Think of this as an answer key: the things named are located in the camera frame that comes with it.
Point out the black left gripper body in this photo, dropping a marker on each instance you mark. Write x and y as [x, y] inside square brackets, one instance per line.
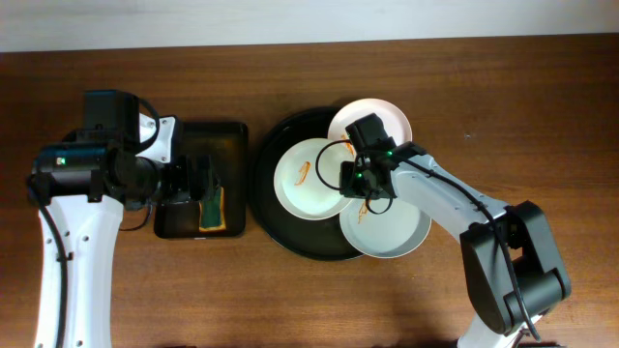
[197, 179]

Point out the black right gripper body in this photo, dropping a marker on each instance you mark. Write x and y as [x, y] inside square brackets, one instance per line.
[349, 179]

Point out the green and yellow sponge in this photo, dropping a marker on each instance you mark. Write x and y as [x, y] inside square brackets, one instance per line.
[211, 218]

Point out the grey plate with sauce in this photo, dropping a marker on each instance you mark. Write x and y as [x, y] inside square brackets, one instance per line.
[393, 234]

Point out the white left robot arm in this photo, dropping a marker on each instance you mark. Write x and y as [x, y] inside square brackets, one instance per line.
[82, 187]

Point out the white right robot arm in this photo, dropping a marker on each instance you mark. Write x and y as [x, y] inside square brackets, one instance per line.
[514, 272]

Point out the black rectangular tray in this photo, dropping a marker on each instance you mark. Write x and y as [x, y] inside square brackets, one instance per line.
[227, 144]

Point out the black round tray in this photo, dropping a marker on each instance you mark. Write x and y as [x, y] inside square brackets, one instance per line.
[320, 240]

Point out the pinkish white plate with sauce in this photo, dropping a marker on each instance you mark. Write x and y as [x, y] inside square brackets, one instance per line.
[394, 120]

